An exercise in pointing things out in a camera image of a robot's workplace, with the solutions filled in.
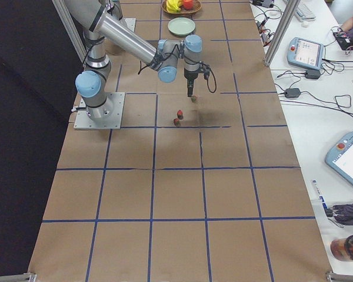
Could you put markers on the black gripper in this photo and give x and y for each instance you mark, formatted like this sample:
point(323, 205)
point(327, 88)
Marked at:
point(190, 76)

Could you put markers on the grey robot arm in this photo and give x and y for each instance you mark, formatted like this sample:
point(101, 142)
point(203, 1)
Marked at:
point(96, 57)
point(95, 18)

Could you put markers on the light green plate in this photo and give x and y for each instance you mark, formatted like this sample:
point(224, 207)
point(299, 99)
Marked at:
point(181, 26)

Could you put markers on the brown wicker basket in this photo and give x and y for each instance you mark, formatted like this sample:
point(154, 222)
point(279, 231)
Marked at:
point(196, 8)

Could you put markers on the red apple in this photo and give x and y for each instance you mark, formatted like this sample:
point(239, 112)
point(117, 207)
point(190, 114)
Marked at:
point(188, 4)

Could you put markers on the yellow banana bunch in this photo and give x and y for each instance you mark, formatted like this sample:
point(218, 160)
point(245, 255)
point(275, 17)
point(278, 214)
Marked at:
point(174, 6)

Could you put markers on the black power adapter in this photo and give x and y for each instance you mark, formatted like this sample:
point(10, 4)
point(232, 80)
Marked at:
point(292, 93)

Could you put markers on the far teach pendant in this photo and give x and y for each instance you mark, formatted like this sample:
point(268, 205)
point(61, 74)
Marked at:
point(305, 53)

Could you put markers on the teach pendant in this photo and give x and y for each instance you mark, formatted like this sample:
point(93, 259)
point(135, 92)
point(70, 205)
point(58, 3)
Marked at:
point(340, 157)
point(305, 53)

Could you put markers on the near teach pendant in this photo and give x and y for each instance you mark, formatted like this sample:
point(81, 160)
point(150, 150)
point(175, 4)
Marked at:
point(340, 157)

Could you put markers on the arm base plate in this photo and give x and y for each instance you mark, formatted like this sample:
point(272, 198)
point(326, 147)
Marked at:
point(108, 116)
point(129, 23)

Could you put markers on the aluminium frame post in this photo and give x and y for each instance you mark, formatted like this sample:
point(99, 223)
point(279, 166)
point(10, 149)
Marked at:
point(285, 20)

